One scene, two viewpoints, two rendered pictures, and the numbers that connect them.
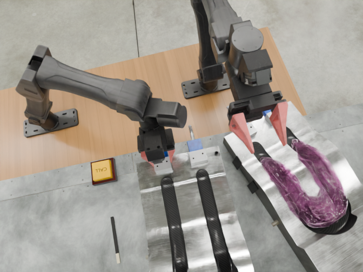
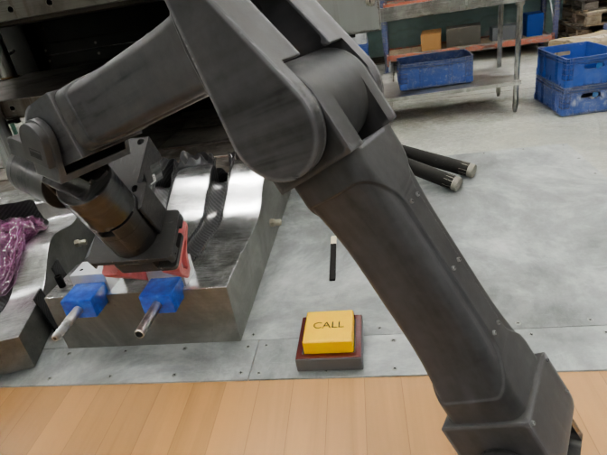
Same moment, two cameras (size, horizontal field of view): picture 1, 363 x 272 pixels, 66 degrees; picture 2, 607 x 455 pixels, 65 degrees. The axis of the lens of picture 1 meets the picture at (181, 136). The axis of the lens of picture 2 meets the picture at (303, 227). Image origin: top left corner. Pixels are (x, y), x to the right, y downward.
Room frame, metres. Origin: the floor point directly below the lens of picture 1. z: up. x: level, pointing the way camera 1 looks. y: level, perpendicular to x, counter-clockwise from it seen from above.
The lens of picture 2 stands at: (0.73, 0.37, 1.22)
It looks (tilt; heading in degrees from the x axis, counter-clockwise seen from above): 27 degrees down; 192
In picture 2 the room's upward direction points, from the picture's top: 10 degrees counter-clockwise
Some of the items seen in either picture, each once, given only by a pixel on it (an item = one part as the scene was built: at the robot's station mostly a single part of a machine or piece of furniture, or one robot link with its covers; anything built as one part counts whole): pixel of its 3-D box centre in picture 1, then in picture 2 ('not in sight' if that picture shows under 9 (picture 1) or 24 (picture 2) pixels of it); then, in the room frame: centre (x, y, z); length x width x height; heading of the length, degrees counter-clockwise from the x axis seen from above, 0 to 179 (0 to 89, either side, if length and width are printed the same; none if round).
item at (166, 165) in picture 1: (160, 151); (160, 300); (0.28, 0.07, 0.89); 0.13 x 0.05 x 0.05; 2
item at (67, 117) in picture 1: (46, 119); not in sight; (0.50, 0.46, 0.84); 0.20 x 0.07 x 0.08; 93
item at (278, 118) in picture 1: (269, 124); not in sight; (0.18, -0.17, 1.20); 0.09 x 0.07 x 0.07; 3
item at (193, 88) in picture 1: (209, 79); not in sight; (0.53, -0.14, 0.84); 0.20 x 0.07 x 0.08; 93
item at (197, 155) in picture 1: (194, 144); (82, 304); (0.28, -0.03, 0.89); 0.13 x 0.05 x 0.05; 2
